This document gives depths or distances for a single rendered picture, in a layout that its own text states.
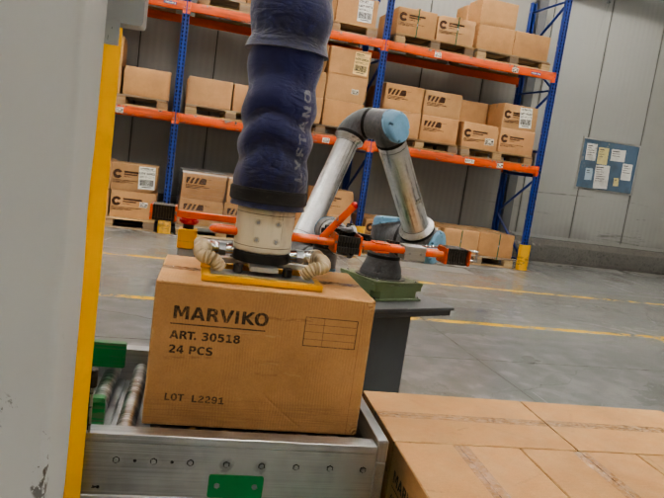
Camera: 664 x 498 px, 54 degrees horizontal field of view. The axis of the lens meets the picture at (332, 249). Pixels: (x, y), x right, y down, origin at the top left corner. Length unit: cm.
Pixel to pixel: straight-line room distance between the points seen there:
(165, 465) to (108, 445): 15
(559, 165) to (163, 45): 695
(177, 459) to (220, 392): 22
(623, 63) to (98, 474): 1207
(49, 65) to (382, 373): 236
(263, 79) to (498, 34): 859
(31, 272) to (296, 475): 111
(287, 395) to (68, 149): 120
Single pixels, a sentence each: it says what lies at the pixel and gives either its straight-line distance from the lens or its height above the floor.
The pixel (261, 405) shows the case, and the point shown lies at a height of 62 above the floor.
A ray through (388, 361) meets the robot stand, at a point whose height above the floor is 47.
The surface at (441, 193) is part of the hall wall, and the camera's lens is 1131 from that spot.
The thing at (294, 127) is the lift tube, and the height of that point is 139.
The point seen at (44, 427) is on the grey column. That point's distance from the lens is 92.
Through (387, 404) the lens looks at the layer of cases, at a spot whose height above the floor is 54.
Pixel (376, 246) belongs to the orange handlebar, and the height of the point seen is 108.
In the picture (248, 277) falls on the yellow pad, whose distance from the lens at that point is 183.
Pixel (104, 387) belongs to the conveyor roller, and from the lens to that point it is 213.
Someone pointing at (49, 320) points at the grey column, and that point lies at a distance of 87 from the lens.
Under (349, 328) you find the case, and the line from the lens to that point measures 184.
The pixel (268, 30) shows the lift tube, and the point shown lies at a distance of 187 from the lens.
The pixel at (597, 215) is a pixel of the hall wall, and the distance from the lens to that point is 1289.
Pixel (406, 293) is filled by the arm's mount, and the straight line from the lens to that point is 290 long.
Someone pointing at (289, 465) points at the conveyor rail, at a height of 53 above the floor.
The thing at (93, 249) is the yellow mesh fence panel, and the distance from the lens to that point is 152.
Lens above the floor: 133
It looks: 8 degrees down
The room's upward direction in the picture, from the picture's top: 8 degrees clockwise
